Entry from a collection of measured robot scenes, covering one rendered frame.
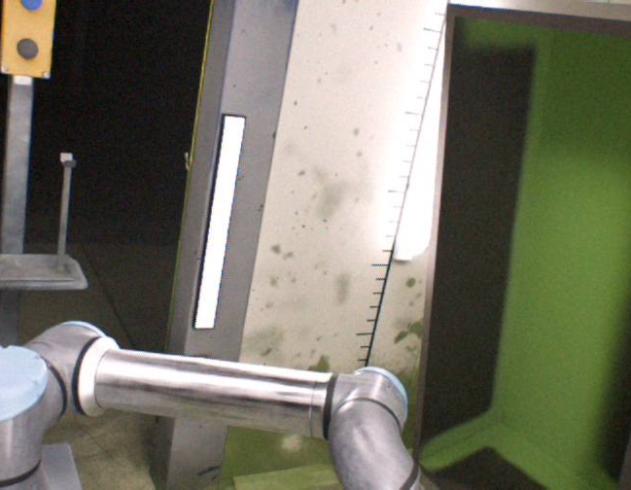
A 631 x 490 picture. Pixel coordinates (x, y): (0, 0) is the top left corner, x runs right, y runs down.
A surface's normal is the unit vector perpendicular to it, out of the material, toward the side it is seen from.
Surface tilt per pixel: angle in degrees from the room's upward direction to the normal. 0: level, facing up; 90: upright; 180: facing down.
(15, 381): 5
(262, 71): 90
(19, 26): 90
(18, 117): 90
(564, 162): 102
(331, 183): 90
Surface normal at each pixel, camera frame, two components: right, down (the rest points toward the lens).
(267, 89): 0.45, 0.34
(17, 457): 0.76, 0.32
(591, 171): -0.84, 0.21
